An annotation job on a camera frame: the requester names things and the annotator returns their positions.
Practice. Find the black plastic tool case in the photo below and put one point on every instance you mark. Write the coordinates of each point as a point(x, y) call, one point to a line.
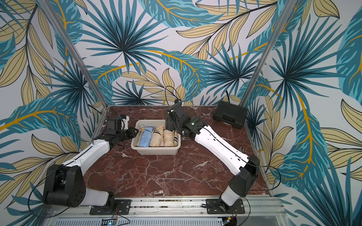
point(233, 115)

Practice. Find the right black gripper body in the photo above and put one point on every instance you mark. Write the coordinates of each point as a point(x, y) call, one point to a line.
point(172, 123)

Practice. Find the green circuit board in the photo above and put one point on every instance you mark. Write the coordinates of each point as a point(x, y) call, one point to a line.
point(109, 222)

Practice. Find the right aluminium corner post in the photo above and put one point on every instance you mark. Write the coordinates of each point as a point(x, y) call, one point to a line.
point(269, 46)

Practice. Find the tan umbrella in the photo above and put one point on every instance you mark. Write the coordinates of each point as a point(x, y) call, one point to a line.
point(140, 135)

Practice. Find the aluminium corner post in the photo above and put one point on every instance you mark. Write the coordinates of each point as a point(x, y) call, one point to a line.
point(56, 22)
point(269, 46)

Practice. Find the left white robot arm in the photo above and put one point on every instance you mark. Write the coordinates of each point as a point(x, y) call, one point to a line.
point(64, 184)

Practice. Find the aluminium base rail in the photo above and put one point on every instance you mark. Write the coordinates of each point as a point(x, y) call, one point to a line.
point(177, 211)

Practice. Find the left aluminium corner post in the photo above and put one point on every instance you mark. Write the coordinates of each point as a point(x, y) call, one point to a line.
point(56, 22)

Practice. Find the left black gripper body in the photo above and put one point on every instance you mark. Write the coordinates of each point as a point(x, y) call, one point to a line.
point(128, 133)

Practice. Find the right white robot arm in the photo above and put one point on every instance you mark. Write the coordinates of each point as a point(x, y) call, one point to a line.
point(245, 169)

